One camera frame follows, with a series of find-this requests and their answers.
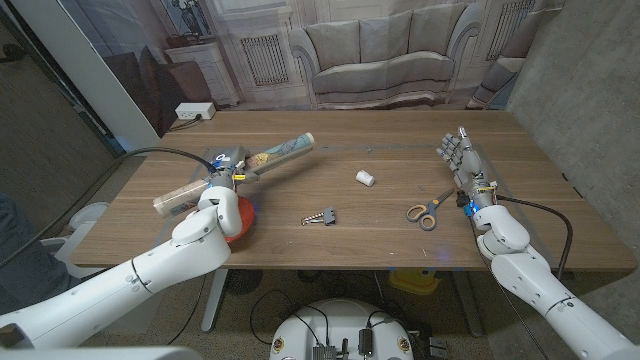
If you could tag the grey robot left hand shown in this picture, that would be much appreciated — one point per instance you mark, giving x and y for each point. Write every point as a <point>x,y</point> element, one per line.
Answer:
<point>227,162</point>

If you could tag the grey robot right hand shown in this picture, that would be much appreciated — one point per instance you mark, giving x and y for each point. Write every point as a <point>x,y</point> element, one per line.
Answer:
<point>470,167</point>

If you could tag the paper map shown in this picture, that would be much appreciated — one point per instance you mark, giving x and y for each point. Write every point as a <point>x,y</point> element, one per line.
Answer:
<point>285,150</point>

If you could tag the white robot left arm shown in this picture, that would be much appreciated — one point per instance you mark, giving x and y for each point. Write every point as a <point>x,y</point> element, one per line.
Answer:
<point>125,285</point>

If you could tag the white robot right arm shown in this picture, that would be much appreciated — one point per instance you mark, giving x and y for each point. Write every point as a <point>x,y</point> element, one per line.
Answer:
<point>535,285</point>

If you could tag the red bowl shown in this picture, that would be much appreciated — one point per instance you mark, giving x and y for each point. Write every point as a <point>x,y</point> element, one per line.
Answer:
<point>245,217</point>

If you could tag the black binder clip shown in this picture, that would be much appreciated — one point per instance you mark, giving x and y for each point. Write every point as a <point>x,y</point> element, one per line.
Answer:
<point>328,216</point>

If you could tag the small white cylinder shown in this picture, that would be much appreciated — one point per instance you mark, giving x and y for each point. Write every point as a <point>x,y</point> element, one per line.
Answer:
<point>365,178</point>

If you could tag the black round floor fan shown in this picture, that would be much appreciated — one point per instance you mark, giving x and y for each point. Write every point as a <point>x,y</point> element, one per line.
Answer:
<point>243,281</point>

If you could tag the yellow floor object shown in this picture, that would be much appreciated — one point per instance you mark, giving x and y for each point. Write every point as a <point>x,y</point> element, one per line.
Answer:
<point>415,282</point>

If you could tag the white table leg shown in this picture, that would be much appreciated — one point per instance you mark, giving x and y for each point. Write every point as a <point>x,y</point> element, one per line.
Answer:
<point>214,305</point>
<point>467,305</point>

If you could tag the printed living room backdrop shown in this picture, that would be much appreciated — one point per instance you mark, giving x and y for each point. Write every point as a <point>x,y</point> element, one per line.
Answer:
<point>380,50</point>

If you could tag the white floor stand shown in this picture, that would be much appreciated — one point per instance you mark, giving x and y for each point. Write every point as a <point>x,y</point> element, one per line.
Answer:
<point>87,215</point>

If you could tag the white robot torso base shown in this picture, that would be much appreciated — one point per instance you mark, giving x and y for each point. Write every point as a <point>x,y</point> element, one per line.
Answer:
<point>340,320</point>

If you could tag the person leg in jeans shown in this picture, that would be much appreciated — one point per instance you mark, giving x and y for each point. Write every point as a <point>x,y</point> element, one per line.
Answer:
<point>25,270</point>

